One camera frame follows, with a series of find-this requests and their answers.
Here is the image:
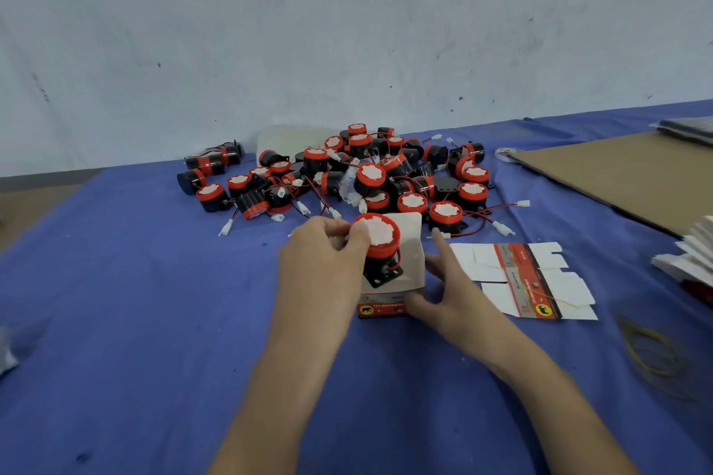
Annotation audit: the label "person's left hand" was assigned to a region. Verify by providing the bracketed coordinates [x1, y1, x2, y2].
[277, 215, 372, 342]

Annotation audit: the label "person's right hand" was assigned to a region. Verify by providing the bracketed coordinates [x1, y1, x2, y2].
[404, 229, 537, 376]

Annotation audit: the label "red black buzzer with bracket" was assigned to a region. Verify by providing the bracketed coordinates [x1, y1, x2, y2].
[350, 212, 404, 289]

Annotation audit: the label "white cardboard packing box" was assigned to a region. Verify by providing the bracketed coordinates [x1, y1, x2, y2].
[331, 211, 427, 320]

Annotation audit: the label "person's left forearm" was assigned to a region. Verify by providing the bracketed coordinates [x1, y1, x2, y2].
[206, 321, 357, 475]

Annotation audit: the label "person's right forearm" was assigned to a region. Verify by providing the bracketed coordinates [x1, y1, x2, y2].
[490, 338, 641, 475]

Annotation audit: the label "pile of red black buzzers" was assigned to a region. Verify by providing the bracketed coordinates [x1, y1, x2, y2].
[176, 123, 532, 239]

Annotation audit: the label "flat unfolded cardboard box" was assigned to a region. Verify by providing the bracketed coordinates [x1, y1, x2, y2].
[480, 269, 599, 321]
[448, 241, 569, 284]

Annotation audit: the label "blue table cloth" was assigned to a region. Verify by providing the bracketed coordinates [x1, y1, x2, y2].
[0, 99, 713, 475]

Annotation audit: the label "yellow rubber bands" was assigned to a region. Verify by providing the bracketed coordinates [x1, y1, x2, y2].
[614, 315, 688, 380]

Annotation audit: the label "brown cardboard sheet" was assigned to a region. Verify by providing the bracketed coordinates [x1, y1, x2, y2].
[509, 132, 713, 239]

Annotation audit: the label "stack of white flat boxes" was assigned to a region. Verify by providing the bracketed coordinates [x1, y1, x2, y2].
[651, 215, 713, 289]

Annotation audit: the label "stack of clear plastic bags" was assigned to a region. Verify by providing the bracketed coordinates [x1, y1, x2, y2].
[648, 115, 713, 147]

